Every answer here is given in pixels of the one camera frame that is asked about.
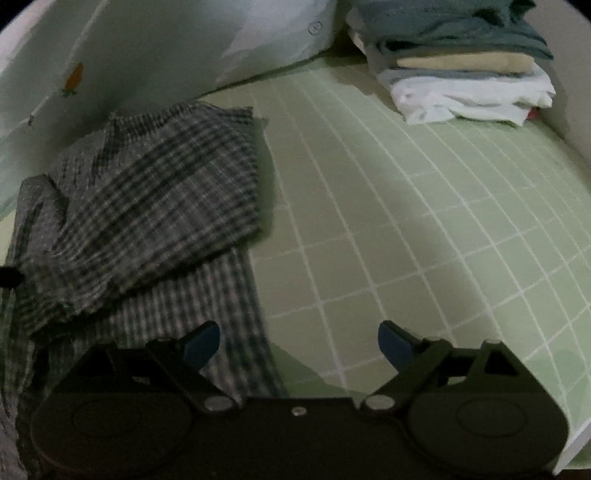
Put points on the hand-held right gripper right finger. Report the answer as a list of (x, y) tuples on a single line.
[(392, 345)]

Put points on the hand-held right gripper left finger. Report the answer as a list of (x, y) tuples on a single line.
[(203, 345)]

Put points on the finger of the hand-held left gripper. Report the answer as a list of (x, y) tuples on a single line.
[(9, 276)]

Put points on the grey plaid shirt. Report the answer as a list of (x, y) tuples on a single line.
[(161, 184)]

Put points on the stack of folded clothes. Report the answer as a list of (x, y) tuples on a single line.
[(461, 99)]

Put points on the green grid bed sheet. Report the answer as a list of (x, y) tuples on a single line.
[(415, 207)]

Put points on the white carrot print quilt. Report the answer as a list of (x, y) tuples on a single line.
[(138, 55)]

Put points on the grey-blue folded garment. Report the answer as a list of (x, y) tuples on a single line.
[(415, 76)]

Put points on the red folded garment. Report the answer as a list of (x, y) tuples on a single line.
[(532, 114)]

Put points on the cream folded garment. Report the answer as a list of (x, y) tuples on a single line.
[(461, 62)]

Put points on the light blue pillow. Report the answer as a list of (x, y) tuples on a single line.
[(286, 41)]

